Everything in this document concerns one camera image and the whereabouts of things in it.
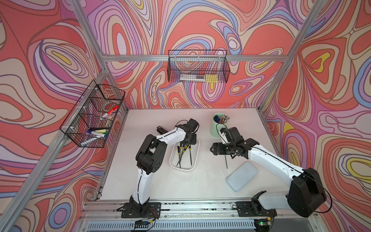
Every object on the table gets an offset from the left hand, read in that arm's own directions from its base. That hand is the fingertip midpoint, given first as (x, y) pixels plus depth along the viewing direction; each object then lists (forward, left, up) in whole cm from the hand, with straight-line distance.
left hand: (193, 141), depth 98 cm
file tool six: (-13, +9, -2) cm, 16 cm away
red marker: (+2, +45, +29) cm, 53 cm away
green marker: (-10, +47, +24) cm, 53 cm away
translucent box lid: (-22, -29, -1) cm, 37 cm away
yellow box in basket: (+27, -11, +32) cm, 44 cm away
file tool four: (-4, +7, -1) cm, 8 cm away
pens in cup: (+7, -19, +15) cm, 25 cm away
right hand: (-12, -14, +7) cm, 20 cm away
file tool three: (-5, +3, -1) cm, 6 cm away
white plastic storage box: (-10, +6, -3) cm, 12 cm away
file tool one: (-14, -21, -2) cm, 25 cm away
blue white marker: (-12, +49, +26) cm, 57 cm away
